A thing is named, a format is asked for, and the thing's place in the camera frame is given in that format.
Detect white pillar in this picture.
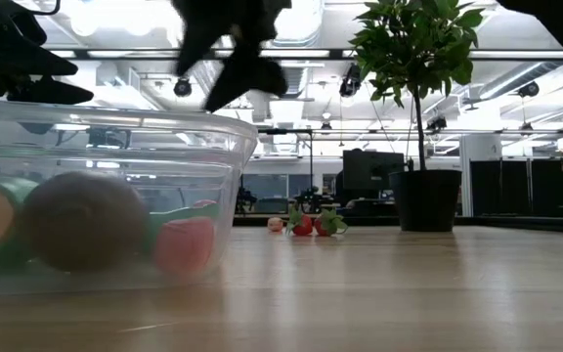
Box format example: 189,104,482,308
459,132,502,218

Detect clear plastic tupperware container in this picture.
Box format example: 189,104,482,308
0,99,259,297

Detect black plant pot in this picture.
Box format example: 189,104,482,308
388,169,463,234

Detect black aluminium rig frame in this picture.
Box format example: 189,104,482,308
46,47,563,62

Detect green toy pepper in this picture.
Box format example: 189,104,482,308
145,202,220,236

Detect pink toy fruit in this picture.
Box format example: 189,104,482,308
152,217,217,276

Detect green leafy plant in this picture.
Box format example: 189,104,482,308
349,0,487,172

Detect black ceiling spot lamp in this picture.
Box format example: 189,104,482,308
516,80,541,99
173,76,194,98
338,63,364,99
426,115,449,133

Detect black computer monitor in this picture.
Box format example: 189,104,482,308
342,149,405,201

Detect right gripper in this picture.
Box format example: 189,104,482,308
171,0,292,113

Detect dark office partition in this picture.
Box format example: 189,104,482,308
469,158,563,219

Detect red toy strawberry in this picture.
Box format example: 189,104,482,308
313,208,349,238
284,207,315,238

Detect brown toy kiwi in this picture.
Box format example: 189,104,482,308
21,170,150,274

